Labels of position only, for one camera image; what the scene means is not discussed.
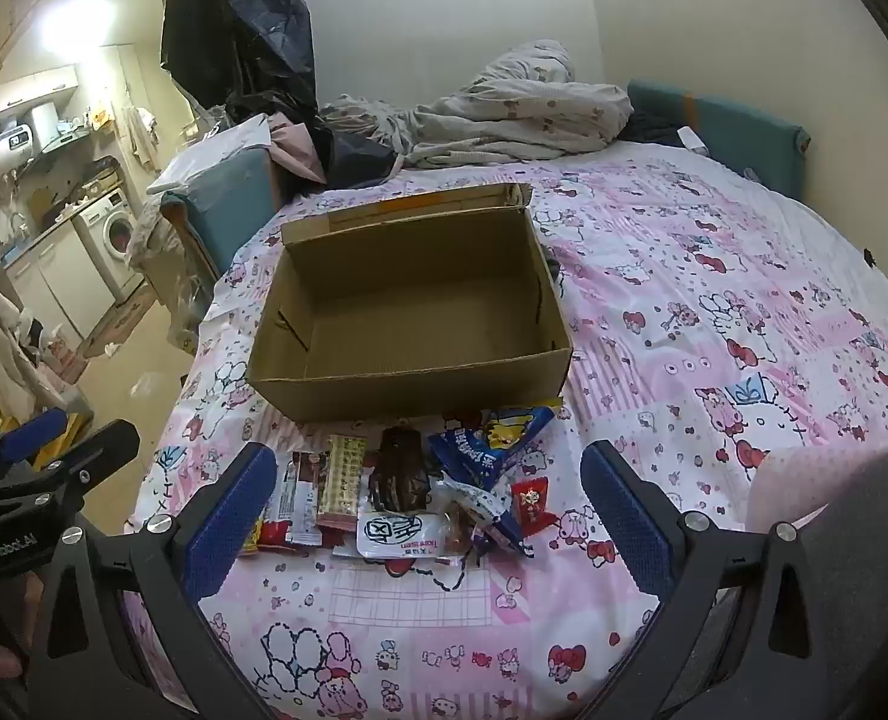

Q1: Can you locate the hanging white towel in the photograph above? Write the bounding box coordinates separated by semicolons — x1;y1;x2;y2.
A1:
125;109;161;170

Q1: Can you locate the clear plastic bag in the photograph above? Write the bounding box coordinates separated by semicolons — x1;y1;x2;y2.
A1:
163;270;212;353

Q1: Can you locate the white upper cabinet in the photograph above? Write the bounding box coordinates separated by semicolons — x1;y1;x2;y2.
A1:
0;64;81;117

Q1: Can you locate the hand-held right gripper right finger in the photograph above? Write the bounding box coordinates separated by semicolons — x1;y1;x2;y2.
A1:
580;439;850;720

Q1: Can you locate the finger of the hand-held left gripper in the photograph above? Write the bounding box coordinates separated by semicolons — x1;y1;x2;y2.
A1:
0;409;70;466
0;420;141;522

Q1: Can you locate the black clothing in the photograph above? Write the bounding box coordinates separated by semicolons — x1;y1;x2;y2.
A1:
620;109;707;155

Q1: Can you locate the black garment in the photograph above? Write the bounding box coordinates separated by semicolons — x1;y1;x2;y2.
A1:
316;109;407;188

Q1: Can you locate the white water heater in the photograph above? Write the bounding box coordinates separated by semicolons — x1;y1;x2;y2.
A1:
0;116;40;188

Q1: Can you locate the dark brown snack packet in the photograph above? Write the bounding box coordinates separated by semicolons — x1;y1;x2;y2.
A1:
369;426;434;515

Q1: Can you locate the blue yellow chip bag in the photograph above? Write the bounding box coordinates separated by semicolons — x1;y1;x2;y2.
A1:
427;405;557;500

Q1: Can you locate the white red snack packet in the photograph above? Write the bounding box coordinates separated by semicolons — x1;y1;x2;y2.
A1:
275;450;326;548

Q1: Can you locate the white hanging cloth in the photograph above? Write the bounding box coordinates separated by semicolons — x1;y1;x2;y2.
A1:
0;262;62;421

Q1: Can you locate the small red candy packet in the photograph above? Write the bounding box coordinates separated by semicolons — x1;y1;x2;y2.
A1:
510;476;557;533

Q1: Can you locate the crumpled grey printed duvet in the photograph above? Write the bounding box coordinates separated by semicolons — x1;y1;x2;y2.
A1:
320;40;634;170

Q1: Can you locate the brown cardboard box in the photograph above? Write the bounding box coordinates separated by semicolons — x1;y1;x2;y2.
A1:
247;181;574;425

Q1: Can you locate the pink cartoon printed bed sheet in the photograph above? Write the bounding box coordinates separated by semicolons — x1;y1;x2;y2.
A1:
125;142;888;720

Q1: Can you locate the black plastic bag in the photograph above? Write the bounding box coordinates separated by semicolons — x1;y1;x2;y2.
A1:
160;0;317;121

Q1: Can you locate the clear brown snack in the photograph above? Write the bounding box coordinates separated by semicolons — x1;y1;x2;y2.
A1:
436;487;535;563

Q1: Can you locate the white washing machine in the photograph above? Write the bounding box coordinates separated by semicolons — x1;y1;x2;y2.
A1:
73;187;149;305

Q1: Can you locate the teal headboard cushion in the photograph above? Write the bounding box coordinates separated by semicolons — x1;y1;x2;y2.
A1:
628;79;812;200

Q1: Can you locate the teal padded chair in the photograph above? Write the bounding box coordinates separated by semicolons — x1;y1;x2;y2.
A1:
160;146;284;278

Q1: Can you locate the white base cabinet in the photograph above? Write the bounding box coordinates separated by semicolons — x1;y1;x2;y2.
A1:
5;225;115;342

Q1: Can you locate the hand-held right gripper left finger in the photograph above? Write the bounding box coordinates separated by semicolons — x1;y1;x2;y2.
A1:
28;442;280;720

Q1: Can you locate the beige wafer packet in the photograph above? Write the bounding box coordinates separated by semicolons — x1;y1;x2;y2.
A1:
316;435;366;530

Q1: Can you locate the pink cloth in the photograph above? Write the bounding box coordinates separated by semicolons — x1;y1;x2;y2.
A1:
264;114;332;185

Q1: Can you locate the white packet with black print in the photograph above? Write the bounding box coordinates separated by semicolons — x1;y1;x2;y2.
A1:
331;510;445;560

